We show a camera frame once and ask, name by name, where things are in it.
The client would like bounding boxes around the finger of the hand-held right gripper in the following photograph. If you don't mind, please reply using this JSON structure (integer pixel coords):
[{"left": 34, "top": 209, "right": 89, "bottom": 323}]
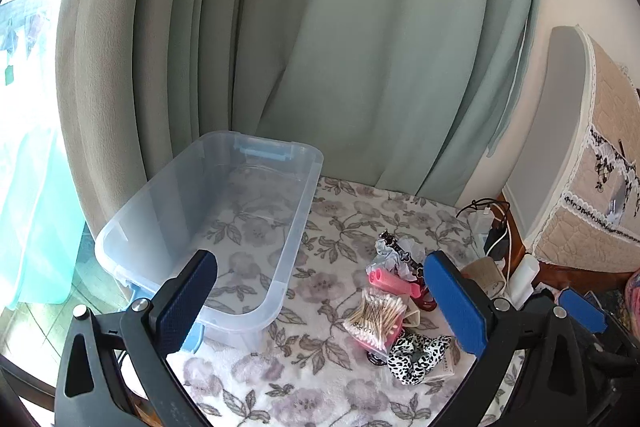
[{"left": 557, "top": 288, "right": 611, "bottom": 333}]

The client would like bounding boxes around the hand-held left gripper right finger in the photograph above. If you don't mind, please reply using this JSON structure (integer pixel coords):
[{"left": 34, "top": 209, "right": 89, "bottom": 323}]
[{"left": 422, "top": 249, "right": 616, "bottom": 427}]

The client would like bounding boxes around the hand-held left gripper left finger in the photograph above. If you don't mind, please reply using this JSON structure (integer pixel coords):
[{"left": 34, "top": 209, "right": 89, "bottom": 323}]
[{"left": 54, "top": 249, "right": 219, "bottom": 427}]

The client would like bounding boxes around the red claw hair clip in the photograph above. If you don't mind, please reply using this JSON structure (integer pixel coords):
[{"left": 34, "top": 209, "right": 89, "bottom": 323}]
[{"left": 412, "top": 282, "right": 439, "bottom": 313}]

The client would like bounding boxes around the brown packing tape roll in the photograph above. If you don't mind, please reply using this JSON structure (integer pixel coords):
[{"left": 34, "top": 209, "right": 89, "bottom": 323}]
[{"left": 462, "top": 257, "right": 506, "bottom": 298}]

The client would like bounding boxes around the beige claw hair clip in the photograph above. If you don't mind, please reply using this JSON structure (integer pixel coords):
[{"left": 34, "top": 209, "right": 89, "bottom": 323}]
[{"left": 400, "top": 309, "right": 424, "bottom": 334}]

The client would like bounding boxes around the white barcode card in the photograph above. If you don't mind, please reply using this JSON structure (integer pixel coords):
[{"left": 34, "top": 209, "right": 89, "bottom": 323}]
[{"left": 429, "top": 349, "right": 457, "bottom": 380}]

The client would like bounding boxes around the leopard print scrunchie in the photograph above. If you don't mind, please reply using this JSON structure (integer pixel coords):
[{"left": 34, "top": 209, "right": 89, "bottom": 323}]
[{"left": 387, "top": 333, "right": 453, "bottom": 387}]

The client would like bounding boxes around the cotton swab packet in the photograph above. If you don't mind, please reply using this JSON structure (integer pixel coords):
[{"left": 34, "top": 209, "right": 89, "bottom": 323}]
[{"left": 346, "top": 288, "right": 408, "bottom": 350}]

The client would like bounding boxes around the black wavy hair clip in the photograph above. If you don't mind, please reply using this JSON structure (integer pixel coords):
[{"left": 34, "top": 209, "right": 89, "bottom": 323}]
[{"left": 378, "top": 231, "right": 426, "bottom": 268}]

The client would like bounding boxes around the clear plastic container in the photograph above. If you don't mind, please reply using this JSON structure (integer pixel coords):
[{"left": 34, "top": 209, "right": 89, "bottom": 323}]
[{"left": 94, "top": 131, "right": 325, "bottom": 353}]

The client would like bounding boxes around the wooden nightstand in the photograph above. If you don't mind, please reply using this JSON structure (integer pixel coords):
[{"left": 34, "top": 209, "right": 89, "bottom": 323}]
[{"left": 497, "top": 192, "right": 636, "bottom": 295}]

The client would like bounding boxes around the white plastic bottle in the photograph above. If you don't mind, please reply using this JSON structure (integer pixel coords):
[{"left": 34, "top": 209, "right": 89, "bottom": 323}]
[{"left": 511, "top": 254, "right": 540, "bottom": 303}]

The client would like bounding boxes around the pink hair roller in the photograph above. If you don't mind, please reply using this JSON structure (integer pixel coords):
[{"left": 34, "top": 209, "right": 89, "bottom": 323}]
[{"left": 368, "top": 268, "right": 423, "bottom": 299}]

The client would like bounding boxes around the black charger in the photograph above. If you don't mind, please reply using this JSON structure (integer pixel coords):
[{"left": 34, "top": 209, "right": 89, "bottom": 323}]
[{"left": 486, "top": 227, "right": 509, "bottom": 258}]

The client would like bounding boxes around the crumpled white paper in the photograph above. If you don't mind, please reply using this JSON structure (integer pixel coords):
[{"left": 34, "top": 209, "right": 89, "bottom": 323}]
[{"left": 370, "top": 239, "right": 426, "bottom": 280}]

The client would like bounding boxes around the floral blanket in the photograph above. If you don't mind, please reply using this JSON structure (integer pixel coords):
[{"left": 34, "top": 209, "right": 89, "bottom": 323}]
[{"left": 165, "top": 174, "right": 526, "bottom": 427}]

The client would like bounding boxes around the turquoise cloth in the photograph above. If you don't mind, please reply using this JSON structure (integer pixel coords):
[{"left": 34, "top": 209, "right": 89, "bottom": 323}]
[{"left": 0, "top": 129, "right": 87, "bottom": 308}]

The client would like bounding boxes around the grey standing air conditioner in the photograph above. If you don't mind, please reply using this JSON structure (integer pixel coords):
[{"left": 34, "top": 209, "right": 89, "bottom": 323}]
[{"left": 505, "top": 26, "right": 596, "bottom": 253}]

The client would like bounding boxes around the beige curtain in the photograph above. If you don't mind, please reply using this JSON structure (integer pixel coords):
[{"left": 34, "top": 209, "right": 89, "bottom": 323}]
[{"left": 55, "top": 0, "right": 201, "bottom": 240}]

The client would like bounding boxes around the pale green curtain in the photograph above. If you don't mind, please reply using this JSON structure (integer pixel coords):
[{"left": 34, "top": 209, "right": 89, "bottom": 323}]
[{"left": 135, "top": 0, "right": 551, "bottom": 208}]

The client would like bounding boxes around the purple hanging cloth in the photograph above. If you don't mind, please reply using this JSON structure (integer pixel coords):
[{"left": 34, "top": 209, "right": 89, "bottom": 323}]
[{"left": 25, "top": 9, "right": 51, "bottom": 54}]

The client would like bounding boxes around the white cable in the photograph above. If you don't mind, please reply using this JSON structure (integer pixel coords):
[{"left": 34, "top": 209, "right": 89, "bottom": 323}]
[{"left": 492, "top": 207, "right": 517, "bottom": 283}]

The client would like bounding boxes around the black cable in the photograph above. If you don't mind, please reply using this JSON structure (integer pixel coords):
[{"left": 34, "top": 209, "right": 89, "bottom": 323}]
[{"left": 457, "top": 198, "right": 511, "bottom": 220}]

